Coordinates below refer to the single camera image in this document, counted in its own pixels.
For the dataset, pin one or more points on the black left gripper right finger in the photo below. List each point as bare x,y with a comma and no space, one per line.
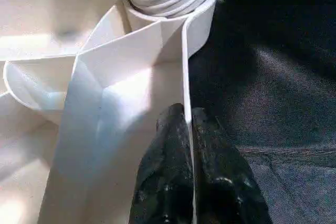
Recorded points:
226,182

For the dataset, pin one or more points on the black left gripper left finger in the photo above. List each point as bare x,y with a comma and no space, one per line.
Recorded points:
168,177

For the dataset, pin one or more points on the white plastic table top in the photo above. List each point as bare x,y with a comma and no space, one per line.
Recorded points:
105,77

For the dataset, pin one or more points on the black plastic mat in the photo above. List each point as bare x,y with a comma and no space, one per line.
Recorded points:
273,103

